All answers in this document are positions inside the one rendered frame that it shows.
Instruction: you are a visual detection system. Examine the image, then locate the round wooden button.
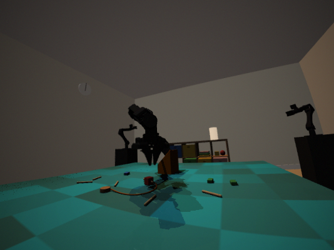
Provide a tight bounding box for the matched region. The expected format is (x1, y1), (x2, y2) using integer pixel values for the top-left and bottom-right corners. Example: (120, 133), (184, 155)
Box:
(99, 186), (110, 193)

